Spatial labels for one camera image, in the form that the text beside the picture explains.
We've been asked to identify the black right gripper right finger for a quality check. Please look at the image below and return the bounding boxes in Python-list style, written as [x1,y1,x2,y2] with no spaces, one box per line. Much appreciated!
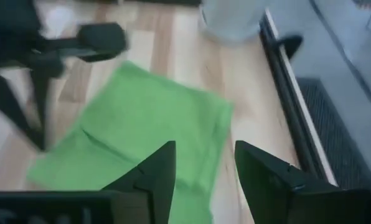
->
[234,140,371,224]

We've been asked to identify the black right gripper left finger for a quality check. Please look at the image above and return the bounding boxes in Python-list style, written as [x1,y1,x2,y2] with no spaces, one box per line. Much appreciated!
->
[0,140,177,224]

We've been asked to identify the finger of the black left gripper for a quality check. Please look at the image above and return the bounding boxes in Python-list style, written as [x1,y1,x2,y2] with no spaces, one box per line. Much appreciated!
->
[0,73,46,152]
[32,70,54,152]

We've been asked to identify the green microfiber towel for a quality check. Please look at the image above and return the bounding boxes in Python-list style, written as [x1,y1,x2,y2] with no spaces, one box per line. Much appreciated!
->
[26,60,235,224]

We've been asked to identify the black keyboard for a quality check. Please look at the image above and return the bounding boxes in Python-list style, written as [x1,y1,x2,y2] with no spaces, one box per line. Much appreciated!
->
[297,77,371,190]

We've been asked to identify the white hexagonal plant pot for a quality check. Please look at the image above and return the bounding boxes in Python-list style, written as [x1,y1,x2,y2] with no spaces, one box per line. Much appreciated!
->
[200,0,267,43]

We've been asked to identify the black aluminium table frame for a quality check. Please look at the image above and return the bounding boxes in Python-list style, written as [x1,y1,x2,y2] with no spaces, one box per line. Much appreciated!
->
[79,0,339,187]

